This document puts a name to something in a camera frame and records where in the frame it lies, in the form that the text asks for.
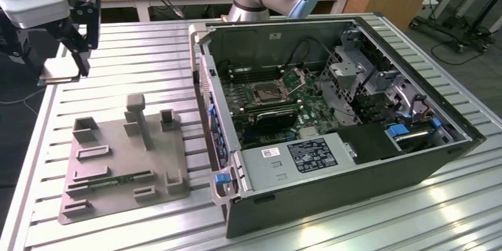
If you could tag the blue card retainer clip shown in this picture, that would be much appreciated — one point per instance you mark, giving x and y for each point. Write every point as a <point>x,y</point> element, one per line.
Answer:
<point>210,109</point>

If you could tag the black graphics card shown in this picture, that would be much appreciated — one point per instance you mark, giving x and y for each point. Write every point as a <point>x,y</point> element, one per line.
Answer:
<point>274,120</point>

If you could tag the black wheeled equipment cart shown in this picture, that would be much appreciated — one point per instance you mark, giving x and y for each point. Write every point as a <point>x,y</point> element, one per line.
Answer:
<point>463,35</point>

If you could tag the black open PC case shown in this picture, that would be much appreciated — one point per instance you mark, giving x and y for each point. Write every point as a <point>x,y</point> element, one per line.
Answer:
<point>333,204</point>

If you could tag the green RAM stick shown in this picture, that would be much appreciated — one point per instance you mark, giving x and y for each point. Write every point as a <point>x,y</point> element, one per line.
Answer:
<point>118,180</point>

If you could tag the grey power supply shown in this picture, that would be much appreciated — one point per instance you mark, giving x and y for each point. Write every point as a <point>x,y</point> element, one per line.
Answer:
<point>266,171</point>

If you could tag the metal disk bay cage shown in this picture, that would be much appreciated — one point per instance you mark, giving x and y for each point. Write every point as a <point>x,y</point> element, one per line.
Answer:
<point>345,68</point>

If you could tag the CPU socket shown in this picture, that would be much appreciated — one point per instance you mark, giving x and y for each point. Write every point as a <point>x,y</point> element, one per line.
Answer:
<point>270,93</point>

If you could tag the silver CPU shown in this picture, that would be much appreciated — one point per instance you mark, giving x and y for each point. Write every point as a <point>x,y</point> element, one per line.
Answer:
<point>59,70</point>

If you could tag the grey parts rack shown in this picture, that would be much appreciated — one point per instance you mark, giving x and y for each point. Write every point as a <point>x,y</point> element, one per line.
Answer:
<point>118,204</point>

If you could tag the blue case latch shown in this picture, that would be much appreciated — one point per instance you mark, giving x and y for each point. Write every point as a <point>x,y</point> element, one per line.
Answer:
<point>222,179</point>

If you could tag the silver chipset heat sink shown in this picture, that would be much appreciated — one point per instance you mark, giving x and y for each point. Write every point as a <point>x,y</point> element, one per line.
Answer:
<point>310,132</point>

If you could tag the blue disk carrier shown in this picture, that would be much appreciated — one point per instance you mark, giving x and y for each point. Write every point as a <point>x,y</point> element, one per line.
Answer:
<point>397,132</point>

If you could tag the small blue clip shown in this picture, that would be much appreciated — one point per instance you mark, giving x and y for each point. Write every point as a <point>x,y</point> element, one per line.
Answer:
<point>436,123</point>

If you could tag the black plastic shroud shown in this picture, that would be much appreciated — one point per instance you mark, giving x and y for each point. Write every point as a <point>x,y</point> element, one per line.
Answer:
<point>369,143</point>

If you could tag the green motherboard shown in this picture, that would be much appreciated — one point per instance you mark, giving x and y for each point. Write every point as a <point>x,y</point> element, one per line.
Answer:
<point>314,110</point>

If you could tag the black RAM slot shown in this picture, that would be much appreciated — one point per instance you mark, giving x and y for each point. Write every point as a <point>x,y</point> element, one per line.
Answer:
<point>257,76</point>
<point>256,73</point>
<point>256,69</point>
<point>258,80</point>

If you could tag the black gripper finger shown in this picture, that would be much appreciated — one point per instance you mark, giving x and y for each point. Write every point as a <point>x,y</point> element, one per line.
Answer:
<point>89,21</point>
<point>15,45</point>

